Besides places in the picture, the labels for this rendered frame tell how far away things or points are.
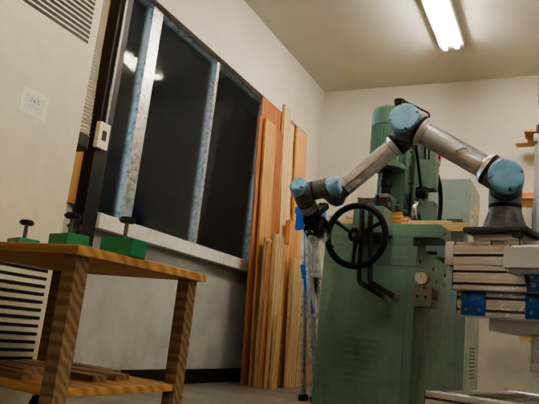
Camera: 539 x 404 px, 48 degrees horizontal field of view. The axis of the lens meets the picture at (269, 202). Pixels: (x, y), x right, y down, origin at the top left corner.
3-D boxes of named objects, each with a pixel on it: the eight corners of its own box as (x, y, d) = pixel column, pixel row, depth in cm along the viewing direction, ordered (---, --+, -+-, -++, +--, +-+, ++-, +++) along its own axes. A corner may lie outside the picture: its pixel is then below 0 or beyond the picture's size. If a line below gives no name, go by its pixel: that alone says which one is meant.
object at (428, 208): (414, 224, 300) (415, 200, 302) (418, 227, 306) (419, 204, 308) (433, 224, 295) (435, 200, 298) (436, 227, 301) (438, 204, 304)
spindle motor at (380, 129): (362, 166, 294) (367, 106, 300) (374, 176, 309) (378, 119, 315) (399, 165, 285) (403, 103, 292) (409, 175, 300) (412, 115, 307)
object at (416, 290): (411, 305, 256) (412, 286, 257) (419, 308, 266) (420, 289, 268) (431, 307, 252) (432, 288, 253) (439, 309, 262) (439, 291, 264)
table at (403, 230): (304, 231, 282) (305, 218, 283) (330, 242, 308) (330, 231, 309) (435, 233, 252) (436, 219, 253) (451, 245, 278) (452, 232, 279)
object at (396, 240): (328, 244, 285) (329, 235, 286) (345, 251, 303) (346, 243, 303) (413, 246, 265) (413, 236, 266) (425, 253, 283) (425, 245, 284)
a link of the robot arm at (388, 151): (414, 119, 250) (322, 194, 257) (410, 109, 240) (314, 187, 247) (432, 139, 246) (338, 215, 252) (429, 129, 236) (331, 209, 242)
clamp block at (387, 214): (350, 225, 271) (352, 205, 273) (361, 231, 283) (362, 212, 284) (382, 225, 264) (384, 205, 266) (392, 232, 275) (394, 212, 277)
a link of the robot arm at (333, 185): (342, 179, 243) (316, 186, 247) (335, 172, 233) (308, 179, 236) (346, 198, 241) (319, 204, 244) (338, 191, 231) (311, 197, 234)
